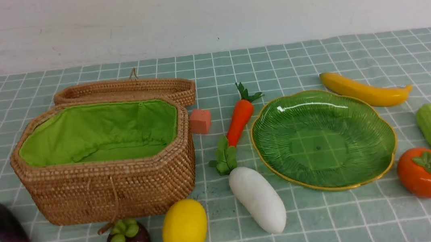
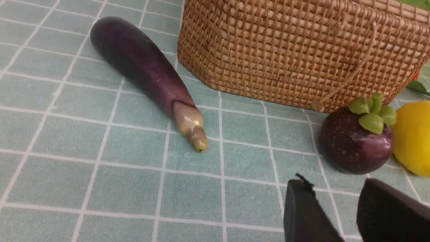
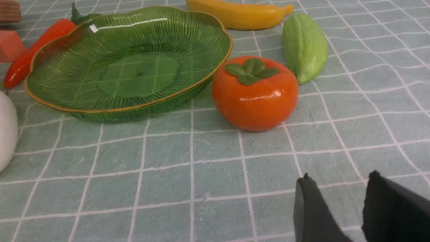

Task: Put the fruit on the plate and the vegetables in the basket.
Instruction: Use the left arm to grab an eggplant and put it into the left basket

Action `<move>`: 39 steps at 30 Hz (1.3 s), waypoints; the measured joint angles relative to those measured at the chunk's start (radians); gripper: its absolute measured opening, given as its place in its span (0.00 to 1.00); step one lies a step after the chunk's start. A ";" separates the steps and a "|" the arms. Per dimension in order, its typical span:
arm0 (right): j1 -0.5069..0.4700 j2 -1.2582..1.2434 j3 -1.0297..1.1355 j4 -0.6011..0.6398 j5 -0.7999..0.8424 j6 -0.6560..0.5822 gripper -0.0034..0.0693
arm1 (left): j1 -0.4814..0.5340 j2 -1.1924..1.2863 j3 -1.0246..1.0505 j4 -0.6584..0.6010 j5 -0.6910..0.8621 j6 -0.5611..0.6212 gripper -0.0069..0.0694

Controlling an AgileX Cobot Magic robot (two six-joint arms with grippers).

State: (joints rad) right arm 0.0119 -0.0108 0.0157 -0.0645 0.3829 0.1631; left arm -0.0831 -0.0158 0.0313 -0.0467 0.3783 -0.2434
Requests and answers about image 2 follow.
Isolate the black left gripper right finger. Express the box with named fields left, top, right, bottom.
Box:
left=356, top=178, right=430, bottom=242

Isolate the yellow toy lemon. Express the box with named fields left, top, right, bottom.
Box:
left=392, top=100, right=430, bottom=178

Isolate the teal checkered tablecloth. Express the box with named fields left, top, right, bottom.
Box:
left=0, top=0, right=429, bottom=242

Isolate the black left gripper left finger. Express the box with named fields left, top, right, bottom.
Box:
left=284, top=173, right=344, bottom=242

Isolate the woven rattan basket green lining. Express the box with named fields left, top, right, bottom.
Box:
left=177, top=0, right=430, bottom=112

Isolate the purple toy mangosteen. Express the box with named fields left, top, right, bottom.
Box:
left=317, top=92, right=397, bottom=174

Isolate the purple toy eggplant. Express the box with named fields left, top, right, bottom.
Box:
left=90, top=16, right=208, bottom=153

